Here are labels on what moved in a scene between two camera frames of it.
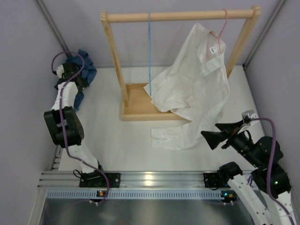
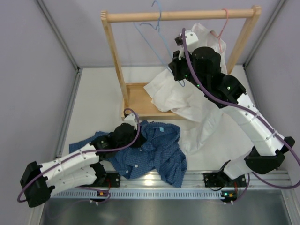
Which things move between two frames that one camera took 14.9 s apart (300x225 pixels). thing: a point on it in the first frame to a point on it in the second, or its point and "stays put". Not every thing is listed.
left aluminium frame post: [43, 8] stays put
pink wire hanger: [221, 31] stays put
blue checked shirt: [88, 73] to [161, 157]
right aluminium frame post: [278, 8] stays put
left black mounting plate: [99, 180] stays put
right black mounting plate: [211, 181] stays put
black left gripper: [84, 83] to [140, 141]
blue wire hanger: [149, 52] to [162, 37]
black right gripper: [214, 138] to [176, 65]
